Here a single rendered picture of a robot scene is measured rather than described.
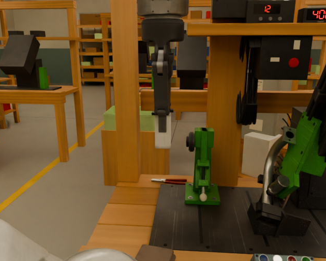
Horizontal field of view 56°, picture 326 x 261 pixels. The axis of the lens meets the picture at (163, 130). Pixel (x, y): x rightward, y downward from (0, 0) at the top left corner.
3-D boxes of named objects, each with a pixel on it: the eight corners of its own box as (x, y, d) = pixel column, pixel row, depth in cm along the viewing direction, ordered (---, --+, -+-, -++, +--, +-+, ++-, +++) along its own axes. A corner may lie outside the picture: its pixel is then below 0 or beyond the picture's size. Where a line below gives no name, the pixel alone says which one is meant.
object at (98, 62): (163, 87, 1022) (163, 17, 959) (77, 86, 1056) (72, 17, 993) (165, 85, 1073) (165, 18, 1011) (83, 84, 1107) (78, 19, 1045)
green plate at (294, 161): (316, 193, 90) (347, 127, 84) (289, 186, 90) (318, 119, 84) (302, 177, 101) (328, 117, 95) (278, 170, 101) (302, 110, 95)
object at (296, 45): (308, 80, 106) (313, 35, 102) (258, 80, 108) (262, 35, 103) (296, 76, 118) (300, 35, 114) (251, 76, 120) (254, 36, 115)
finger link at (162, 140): (171, 113, 58) (170, 113, 57) (170, 147, 60) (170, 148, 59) (154, 112, 58) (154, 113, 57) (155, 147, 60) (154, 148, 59)
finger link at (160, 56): (169, 41, 53) (167, 40, 48) (168, 71, 54) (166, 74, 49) (155, 41, 53) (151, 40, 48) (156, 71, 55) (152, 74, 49)
